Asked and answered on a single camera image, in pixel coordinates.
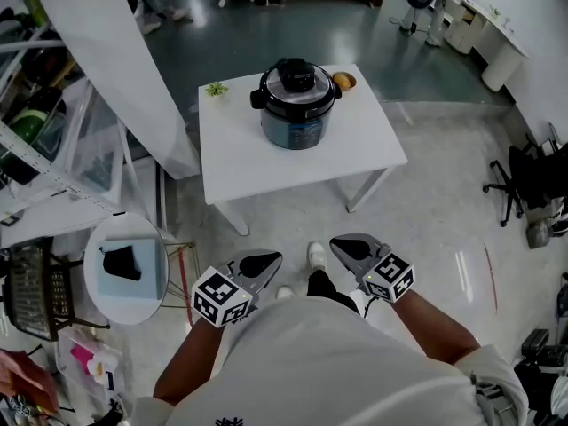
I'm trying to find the black cloth pouch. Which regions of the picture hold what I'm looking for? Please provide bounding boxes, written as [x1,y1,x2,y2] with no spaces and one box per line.
[101,245,142,282]

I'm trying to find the black office chair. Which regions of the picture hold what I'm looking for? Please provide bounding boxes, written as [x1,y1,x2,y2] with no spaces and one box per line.
[482,142,568,228]

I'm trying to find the small green plant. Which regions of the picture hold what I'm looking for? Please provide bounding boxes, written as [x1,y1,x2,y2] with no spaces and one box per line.
[203,81,230,99]

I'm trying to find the black metal mesh chair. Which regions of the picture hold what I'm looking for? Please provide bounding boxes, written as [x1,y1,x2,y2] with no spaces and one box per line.
[2,237,85,343]

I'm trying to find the pink cloth bag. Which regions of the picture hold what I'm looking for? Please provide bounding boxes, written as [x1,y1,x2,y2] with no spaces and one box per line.
[0,348,61,416]

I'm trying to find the black camera equipment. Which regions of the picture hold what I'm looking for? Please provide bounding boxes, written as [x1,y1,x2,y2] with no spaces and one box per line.
[514,326,568,398]

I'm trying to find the person's right white shoe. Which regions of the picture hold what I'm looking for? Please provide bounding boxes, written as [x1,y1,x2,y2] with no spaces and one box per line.
[307,241,328,279]

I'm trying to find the dark blue pressure cooker pot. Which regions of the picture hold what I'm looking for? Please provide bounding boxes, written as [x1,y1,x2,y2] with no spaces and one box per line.
[249,84,343,150]

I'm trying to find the green round container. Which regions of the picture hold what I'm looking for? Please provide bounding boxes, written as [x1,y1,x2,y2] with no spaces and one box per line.
[8,108,50,150]

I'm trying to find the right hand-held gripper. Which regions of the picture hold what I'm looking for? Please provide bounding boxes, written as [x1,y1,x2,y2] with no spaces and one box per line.
[329,233,415,304]

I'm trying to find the round white side table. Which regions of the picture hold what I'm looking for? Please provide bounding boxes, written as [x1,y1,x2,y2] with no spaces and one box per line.
[83,214,196,327]

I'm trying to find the grey shoulder strap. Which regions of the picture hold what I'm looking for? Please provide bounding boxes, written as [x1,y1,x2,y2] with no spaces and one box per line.
[469,373,511,416]

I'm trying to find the silver black cooker lid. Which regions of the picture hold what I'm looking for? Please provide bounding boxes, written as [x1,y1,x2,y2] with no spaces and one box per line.
[258,57,336,115]

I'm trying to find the person's black trousers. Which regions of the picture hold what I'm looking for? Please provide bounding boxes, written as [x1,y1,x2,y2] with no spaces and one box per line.
[305,269,361,317]

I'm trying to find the person's left forearm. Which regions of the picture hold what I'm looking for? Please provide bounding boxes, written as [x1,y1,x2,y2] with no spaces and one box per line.
[153,317,225,407]

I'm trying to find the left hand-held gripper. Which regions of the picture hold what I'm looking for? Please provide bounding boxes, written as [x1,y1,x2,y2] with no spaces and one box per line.
[191,249,284,329]

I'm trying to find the clear plastic storage bin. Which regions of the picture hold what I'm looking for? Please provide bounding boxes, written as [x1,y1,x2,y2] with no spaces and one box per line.
[66,82,130,194]

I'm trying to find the white desk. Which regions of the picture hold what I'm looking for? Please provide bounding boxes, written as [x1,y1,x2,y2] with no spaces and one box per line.
[443,0,532,92]

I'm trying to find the pink paper star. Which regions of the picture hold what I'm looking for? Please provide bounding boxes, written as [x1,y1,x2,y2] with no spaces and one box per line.
[70,343,94,375]

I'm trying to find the clear plastic lidded box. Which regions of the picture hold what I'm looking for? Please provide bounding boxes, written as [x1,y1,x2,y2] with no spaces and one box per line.
[55,326,125,406]

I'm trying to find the grey cloth bag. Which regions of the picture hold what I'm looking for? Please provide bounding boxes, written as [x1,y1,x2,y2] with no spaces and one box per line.
[525,219,556,250]

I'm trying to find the person's right forearm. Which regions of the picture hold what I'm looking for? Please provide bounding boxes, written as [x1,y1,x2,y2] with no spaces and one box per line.
[390,288,483,366]

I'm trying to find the person's white shirt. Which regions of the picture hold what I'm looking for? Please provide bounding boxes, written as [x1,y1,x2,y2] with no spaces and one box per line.
[132,297,529,426]

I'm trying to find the white metal shelving rack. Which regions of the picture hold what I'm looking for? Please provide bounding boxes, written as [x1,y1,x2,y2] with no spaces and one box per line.
[0,0,134,248]

